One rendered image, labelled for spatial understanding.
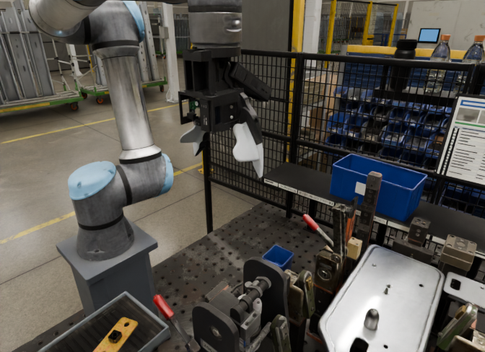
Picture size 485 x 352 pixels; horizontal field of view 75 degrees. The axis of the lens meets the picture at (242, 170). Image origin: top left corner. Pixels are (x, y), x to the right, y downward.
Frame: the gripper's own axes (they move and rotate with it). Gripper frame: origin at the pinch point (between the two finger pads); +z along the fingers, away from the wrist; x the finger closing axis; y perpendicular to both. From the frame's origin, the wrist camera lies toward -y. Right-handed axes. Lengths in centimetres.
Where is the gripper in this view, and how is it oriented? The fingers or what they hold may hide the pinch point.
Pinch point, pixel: (228, 165)
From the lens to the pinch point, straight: 56.4
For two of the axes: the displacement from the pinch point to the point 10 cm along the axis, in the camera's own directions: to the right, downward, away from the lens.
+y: -6.2, 3.4, -7.1
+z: 0.0, 9.0, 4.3
